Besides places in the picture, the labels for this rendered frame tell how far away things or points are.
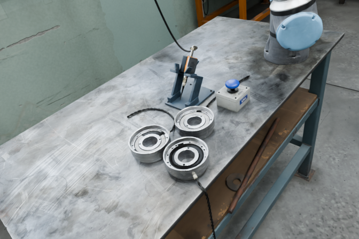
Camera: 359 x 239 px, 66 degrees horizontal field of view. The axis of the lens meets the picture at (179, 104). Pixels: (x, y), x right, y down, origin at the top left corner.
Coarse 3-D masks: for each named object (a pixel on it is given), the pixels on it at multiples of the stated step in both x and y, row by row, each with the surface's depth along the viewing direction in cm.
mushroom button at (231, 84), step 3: (228, 81) 78; (231, 81) 77; (234, 81) 77; (237, 81) 77; (225, 84) 77; (228, 84) 76; (231, 84) 76; (234, 84) 76; (237, 84) 76; (228, 87) 76; (231, 87) 76; (234, 87) 76
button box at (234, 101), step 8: (224, 88) 80; (240, 88) 79; (248, 88) 78; (216, 96) 79; (224, 96) 77; (232, 96) 76; (240, 96) 76; (248, 96) 80; (224, 104) 79; (232, 104) 77; (240, 104) 77
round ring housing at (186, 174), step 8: (176, 144) 67; (200, 144) 66; (168, 152) 65; (176, 152) 65; (184, 152) 65; (192, 152) 65; (208, 152) 62; (168, 160) 63; (176, 160) 63; (192, 160) 62; (208, 160) 62; (168, 168) 61; (192, 168) 59; (200, 168) 60; (176, 176) 61; (184, 176) 60; (192, 176) 60
